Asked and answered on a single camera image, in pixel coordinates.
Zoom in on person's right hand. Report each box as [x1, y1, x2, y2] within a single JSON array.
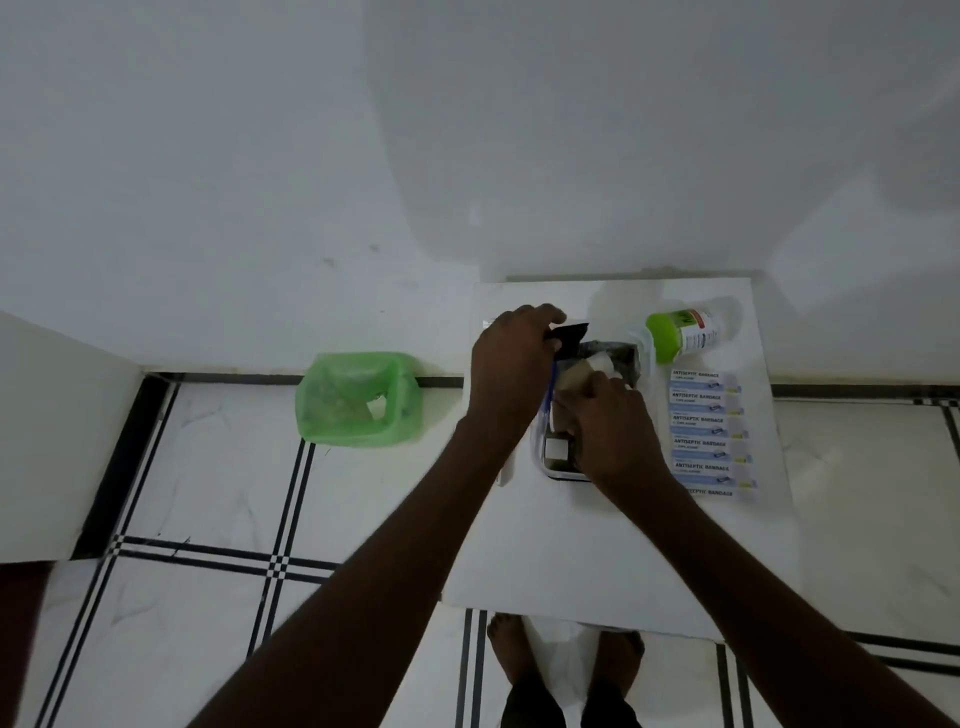
[[558, 370, 675, 490]]

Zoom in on person's left hand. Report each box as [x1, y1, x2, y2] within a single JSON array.
[[465, 303, 569, 445]]

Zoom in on beige gauze roll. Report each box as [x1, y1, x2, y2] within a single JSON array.
[[556, 354, 618, 410]]

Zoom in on black pouch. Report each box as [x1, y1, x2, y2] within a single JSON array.
[[546, 322, 592, 357]]

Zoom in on person's right forearm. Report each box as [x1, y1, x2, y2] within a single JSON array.
[[591, 461, 958, 728]]

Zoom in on person's left forearm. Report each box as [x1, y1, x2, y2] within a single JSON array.
[[187, 408, 538, 728]]

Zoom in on blue pen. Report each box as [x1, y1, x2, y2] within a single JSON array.
[[540, 358, 560, 444]]

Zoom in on green-capped white spray bottle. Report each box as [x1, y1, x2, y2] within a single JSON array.
[[645, 297, 744, 366]]

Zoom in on row of white bandage boxes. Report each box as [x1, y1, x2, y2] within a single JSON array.
[[667, 366, 760, 499]]

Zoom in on green bin with liner bag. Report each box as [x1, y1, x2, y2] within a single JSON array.
[[294, 351, 423, 450]]

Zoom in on person's left foot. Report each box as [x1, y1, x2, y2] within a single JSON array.
[[486, 612, 543, 687]]

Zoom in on person's foot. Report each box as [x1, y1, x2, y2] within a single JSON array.
[[486, 612, 543, 687], [594, 630, 647, 695]]

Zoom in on person's right foot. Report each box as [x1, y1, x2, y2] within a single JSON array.
[[594, 630, 647, 695]]

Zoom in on black shorts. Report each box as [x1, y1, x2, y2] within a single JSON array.
[[501, 673, 646, 728]]

